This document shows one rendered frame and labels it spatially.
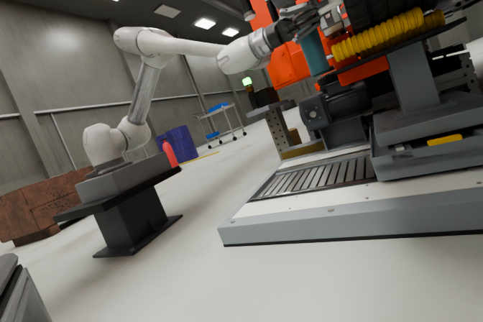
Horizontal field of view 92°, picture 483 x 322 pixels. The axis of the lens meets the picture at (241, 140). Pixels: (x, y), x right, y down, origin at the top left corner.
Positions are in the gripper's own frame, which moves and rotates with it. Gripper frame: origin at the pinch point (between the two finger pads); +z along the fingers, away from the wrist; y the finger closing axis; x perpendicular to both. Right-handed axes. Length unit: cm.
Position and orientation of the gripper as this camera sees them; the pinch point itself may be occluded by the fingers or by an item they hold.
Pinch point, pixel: (329, 4)
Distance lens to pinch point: 83.9
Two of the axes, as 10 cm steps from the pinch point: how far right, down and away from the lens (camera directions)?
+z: 8.1, -2.7, -5.1
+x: 0.7, -8.3, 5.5
